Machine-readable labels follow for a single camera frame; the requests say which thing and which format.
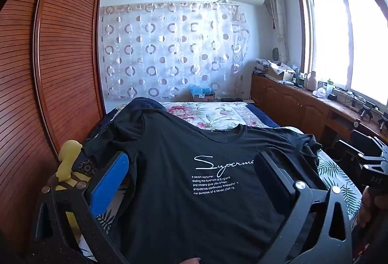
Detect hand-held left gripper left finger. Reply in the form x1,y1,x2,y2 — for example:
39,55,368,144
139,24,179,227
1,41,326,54
32,151,131,264

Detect palm-leaf printed bedsheet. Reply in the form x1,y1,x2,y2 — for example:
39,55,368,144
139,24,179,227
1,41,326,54
70,126,364,252

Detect person's right hand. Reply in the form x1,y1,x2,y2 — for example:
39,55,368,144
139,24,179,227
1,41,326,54
357,187,377,230

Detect navy folded garment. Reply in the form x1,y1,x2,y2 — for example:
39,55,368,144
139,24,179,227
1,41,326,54
115,97,166,119

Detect small cardboard box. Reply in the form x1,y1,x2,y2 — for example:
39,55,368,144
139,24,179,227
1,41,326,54
192,93,216,102

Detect sheer circle-patterned curtain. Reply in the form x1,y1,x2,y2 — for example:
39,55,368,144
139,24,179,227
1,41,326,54
98,1,251,101

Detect wooden louvered wardrobe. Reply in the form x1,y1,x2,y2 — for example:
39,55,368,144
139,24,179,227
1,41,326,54
0,0,105,252

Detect tied patterned window drape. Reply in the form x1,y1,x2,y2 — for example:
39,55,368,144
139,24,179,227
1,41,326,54
267,0,288,64

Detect blue plastic bag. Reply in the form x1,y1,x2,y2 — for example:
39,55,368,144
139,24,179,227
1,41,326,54
190,87,213,96

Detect brown patterned folded garment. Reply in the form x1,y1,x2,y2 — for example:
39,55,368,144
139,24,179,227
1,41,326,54
76,157,101,176

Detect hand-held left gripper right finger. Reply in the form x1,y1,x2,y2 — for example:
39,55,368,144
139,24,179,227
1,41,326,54
254,151,354,264

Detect black printed t-shirt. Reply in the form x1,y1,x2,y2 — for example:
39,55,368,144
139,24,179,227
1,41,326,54
83,108,331,264

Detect navy bed blanket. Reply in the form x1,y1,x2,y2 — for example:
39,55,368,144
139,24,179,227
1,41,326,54
249,103,281,128

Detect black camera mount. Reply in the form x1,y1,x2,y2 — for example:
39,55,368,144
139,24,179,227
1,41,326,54
378,112,388,134
361,101,377,122

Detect floral quilt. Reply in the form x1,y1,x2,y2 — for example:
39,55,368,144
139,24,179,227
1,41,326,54
159,100,275,131

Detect open cardboard box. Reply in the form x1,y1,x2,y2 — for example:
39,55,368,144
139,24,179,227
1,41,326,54
267,62,296,83

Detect wooden-framed window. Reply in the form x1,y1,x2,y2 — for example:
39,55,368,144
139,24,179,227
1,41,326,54
295,0,388,107

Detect tangled cables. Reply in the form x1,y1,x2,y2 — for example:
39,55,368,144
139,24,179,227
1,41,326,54
333,87,363,108

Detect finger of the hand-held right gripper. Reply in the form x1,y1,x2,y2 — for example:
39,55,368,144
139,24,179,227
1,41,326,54
326,140,369,174
351,129,388,158

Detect stack of printed packets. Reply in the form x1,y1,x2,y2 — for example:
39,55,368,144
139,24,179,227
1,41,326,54
253,58,269,76

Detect wooden cabinet counter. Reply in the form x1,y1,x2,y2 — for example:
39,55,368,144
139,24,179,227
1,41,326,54
251,73,388,155

